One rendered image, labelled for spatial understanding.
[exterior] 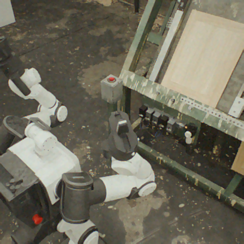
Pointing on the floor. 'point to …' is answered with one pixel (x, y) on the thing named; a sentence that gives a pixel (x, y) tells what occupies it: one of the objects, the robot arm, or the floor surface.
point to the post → (110, 113)
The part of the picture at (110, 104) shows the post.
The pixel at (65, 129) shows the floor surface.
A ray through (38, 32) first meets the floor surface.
